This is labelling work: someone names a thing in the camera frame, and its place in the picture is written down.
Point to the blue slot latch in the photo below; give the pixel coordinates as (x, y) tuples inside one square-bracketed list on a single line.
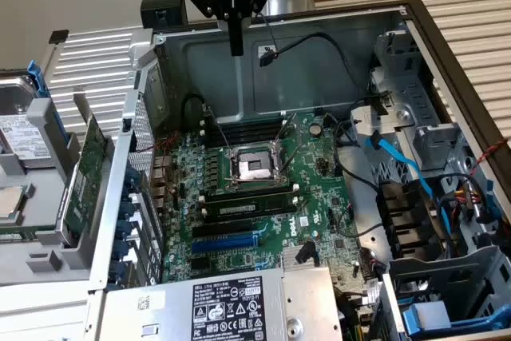
[(125, 229), (127, 209), (131, 183), (119, 274), (122, 251)]

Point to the grey disk bay cage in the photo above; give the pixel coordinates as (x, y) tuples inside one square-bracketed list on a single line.
[(447, 273)]

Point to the open grey PC case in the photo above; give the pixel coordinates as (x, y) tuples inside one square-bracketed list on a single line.
[(311, 77)]

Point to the black table corner cap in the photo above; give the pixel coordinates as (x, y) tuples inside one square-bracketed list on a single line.
[(59, 36)]

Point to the green motherboard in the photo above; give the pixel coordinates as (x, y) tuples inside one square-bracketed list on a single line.
[(311, 181)]

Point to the hard disk in blue carrier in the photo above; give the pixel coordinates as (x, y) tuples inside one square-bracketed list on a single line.
[(24, 137)]

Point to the grey parts rack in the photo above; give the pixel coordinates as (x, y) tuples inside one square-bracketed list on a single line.
[(44, 205)]

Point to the green graphics card black shroud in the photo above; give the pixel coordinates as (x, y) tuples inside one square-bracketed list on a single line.
[(88, 165)]

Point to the long black expansion slot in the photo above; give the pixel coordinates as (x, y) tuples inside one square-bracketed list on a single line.
[(223, 229)]

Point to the black fan block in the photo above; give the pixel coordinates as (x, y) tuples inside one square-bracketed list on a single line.
[(163, 9)]

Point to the CPU socket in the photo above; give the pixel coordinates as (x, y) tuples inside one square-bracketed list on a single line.
[(255, 169)]

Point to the green RAM stick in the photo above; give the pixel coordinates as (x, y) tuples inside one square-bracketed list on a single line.
[(16, 236)]

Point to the silver coin battery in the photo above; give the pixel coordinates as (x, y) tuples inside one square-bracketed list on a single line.
[(315, 129)]

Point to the black RAM slot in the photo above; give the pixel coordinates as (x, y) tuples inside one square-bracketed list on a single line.
[(243, 125), (239, 218), (243, 136), (247, 194)]

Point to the blue disk bay latch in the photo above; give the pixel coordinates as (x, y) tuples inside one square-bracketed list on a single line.
[(479, 323)]

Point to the thin metal locking lever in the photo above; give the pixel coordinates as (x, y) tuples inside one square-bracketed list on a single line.
[(218, 127), (290, 158)]

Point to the silver disk bay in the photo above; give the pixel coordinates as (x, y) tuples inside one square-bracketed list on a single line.
[(407, 89)]

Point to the short black expansion slot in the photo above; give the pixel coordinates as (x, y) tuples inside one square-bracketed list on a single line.
[(200, 264)]

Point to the silver power supply unit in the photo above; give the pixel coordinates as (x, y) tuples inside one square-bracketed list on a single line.
[(167, 317)]

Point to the black plastic fan duct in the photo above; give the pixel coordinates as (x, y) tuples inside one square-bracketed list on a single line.
[(403, 217)]

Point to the silver chipset heatsink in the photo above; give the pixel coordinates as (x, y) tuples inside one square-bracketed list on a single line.
[(289, 255)]

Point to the silver CPU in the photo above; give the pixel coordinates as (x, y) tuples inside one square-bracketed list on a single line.
[(10, 203)]

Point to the black angled plug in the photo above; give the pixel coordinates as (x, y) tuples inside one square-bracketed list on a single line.
[(306, 254)]

